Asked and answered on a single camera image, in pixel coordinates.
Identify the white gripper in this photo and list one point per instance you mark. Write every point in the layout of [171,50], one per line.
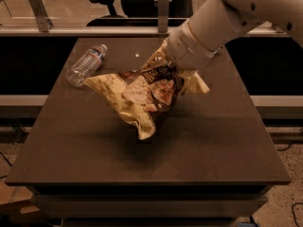
[180,48]

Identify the brown sea salt chip bag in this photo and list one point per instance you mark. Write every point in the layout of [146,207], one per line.
[142,98]

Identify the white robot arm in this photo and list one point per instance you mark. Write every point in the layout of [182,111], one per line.
[263,37]

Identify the black office chair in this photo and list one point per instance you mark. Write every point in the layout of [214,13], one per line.
[142,13]

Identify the dark table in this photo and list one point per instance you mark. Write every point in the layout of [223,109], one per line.
[212,158]

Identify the clear plastic water bottle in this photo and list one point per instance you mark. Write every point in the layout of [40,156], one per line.
[86,65]

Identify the middle metal partition bracket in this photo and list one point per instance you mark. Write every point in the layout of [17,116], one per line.
[163,15]

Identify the metal partition bracket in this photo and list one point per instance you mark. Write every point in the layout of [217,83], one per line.
[44,24]
[163,15]

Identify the left metal partition bracket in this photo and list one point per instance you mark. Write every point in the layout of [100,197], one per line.
[44,24]

